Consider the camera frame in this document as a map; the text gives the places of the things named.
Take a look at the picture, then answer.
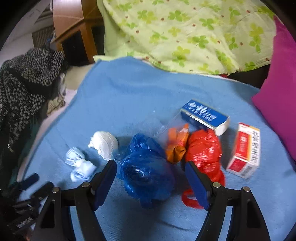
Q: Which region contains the red plastic bag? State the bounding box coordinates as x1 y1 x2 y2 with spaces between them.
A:
181 128 226 209

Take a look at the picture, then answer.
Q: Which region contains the magenta pillow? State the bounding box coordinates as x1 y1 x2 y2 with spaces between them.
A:
252 16 295 159

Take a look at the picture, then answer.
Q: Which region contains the black white dotted garment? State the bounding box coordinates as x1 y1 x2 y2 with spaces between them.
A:
1 48 65 146

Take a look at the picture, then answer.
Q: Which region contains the blue plastic bag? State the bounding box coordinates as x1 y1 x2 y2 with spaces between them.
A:
118 133 176 209

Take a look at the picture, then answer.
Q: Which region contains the light blue tissue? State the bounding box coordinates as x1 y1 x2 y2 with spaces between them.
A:
65 147 97 182

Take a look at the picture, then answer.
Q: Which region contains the white paper ball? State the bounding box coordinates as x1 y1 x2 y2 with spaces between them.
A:
88 131 118 161

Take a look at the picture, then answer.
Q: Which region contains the green clover quilt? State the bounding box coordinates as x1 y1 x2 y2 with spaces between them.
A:
94 0 275 75

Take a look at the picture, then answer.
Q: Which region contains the blue toothpaste box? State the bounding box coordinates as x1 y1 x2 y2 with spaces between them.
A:
180 99 230 136

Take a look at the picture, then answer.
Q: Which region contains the wooden nightstand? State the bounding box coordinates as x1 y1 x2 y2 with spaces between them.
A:
52 0 105 66

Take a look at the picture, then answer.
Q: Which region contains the clear plastic bag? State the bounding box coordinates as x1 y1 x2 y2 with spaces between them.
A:
141 109 186 142

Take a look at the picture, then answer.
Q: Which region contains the orange wrapper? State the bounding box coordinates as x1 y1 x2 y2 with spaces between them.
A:
166 123 190 164

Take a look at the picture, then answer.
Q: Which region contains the blue bed sheet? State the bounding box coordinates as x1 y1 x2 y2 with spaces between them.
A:
21 57 295 240

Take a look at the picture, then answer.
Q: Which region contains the red white medicine box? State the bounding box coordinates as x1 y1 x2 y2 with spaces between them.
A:
226 123 261 179

